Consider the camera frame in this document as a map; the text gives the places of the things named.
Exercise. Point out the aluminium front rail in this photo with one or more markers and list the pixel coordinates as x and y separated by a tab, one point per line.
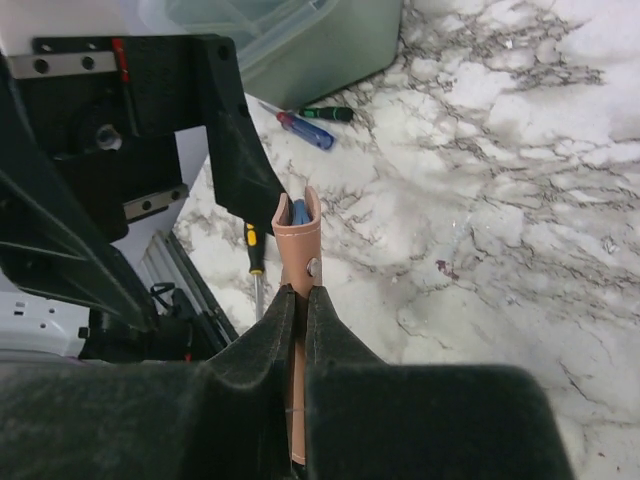
165	260

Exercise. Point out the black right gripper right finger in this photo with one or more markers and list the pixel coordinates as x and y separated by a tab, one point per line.
366	419

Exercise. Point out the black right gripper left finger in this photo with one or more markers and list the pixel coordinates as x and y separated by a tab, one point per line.
223	418

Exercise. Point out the blue red handled screwdriver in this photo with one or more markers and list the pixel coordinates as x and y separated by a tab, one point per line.
301	128

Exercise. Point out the green black handled screwdriver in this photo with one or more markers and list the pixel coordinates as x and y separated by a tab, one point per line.
331	113

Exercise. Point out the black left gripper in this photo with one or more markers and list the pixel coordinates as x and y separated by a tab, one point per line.
97	134

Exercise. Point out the clear green plastic storage box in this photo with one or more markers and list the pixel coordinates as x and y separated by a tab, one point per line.
290	53

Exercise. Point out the yellow black handled screwdriver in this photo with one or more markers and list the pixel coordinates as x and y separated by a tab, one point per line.
254	270

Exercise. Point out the tan leather card holder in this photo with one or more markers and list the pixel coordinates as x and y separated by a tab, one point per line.
297	230

